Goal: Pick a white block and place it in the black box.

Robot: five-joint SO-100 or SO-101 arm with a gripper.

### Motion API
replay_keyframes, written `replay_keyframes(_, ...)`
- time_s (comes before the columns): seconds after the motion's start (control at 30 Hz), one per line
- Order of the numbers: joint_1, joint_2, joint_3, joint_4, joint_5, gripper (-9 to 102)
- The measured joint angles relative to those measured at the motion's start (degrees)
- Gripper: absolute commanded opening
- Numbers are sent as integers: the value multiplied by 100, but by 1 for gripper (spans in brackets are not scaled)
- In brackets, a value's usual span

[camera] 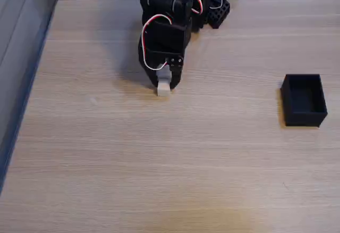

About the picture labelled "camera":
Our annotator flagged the white block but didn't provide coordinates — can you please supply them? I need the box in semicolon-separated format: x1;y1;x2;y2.
156;77;171;97

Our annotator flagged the black open box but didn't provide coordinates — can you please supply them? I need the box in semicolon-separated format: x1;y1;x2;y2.
280;73;328;127

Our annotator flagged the white and red gripper cable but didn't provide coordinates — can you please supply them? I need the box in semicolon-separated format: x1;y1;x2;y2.
141;14;174;71

